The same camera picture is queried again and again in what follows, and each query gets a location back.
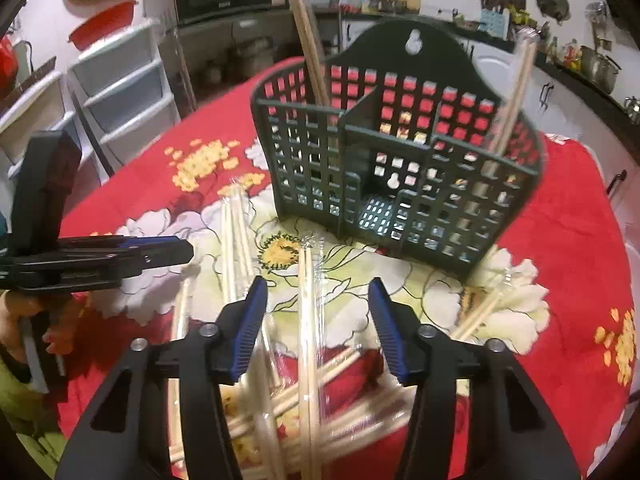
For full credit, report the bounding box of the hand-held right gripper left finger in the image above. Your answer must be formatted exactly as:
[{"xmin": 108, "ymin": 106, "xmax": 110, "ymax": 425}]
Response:
[{"xmin": 55, "ymin": 276, "xmax": 271, "ymax": 480}]

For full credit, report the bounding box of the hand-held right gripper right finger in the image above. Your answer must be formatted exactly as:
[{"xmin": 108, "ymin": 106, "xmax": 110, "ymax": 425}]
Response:
[{"xmin": 368, "ymin": 276, "xmax": 586, "ymax": 480}]

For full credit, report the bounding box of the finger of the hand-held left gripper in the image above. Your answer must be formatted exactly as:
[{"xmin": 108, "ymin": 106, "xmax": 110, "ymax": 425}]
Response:
[
  {"xmin": 55, "ymin": 235, "xmax": 195, "ymax": 267},
  {"xmin": 50, "ymin": 255, "xmax": 152, "ymax": 291}
]

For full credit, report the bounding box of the wooden chopstick pair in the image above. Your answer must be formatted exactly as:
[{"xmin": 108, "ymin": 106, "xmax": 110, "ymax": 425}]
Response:
[
  {"xmin": 281, "ymin": 0, "xmax": 336, "ymax": 111},
  {"xmin": 296, "ymin": 242, "xmax": 323, "ymax": 480},
  {"xmin": 487, "ymin": 27, "xmax": 538, "ymax": 171}
]

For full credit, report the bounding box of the pile of chopsticks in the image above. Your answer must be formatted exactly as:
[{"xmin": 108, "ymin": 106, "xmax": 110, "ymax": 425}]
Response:
[{"xmin": 167, "ymin": 175, "xmax": 541, "ymax": 480}]

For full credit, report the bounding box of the dark green plastic utensil holder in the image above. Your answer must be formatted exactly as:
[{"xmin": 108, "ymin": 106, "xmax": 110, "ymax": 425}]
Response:
[{"xmin": 250, "ymin": 19, "xmax": 546, "ymax": 281}]

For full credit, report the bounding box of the person's left hand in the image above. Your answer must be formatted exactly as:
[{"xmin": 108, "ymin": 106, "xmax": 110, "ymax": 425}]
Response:
[{"xmin": 0, "ymin": 290, "xmax": 88, "ymax": 366}]

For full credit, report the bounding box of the white plastic shelf unit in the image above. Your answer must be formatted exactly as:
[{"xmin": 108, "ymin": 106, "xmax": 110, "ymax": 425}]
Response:
[{"xmin": 0, "ymin": 67, "xmax": 71, "ymax": 173}]

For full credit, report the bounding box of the white plastic drawer unit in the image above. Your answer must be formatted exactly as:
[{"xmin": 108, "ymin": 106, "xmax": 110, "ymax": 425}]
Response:
[{"xmin": 67, "ymin": 17, "xmax": 182, "ymax": 161}]

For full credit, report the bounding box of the red plastic bag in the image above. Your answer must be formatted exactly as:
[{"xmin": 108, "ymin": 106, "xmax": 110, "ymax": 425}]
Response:
[{"xmin": 0, "ymin": 37, "xmax": 19, "ymax": 97}]

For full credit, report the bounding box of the red plastic basin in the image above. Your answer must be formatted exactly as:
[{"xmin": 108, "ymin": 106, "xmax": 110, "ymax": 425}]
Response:
[{"xmin": 68, "ymin": 1, "xmax": 139, "ymax": 52}]

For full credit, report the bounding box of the red floral tablecloth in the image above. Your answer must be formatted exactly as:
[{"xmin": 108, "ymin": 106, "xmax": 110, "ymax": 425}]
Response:
[{"xmin": 50, "ymin": 57, "xmax": 636, "ymax": 480}]

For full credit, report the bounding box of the metal microwave stand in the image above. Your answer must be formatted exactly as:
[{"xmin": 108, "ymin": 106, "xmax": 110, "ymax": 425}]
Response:
[{"xmin": 175, "ymin": 10, "xmax": 297, "ymax": 107}]

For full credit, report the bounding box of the blue knife block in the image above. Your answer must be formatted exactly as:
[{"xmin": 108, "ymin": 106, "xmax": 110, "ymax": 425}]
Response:
[{"xmin": 480, "ymin": 7, "xmax": 511, "ymax": 39}]

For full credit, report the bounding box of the steel cooking pot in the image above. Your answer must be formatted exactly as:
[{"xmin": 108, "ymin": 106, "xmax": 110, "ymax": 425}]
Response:
[
  {"xmin": 597, "ymin": 52, "xmax": 622, "ymax": 95},
  {"xmin": 580, "ymin": 46, "xmax": 602, "ymax": 80}
]

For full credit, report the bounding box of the steel pot lid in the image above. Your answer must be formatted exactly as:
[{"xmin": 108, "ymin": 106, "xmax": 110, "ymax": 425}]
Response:
[{"xmin": 536, "ymin": 0, "xmax": 571, "ymax": 22}]

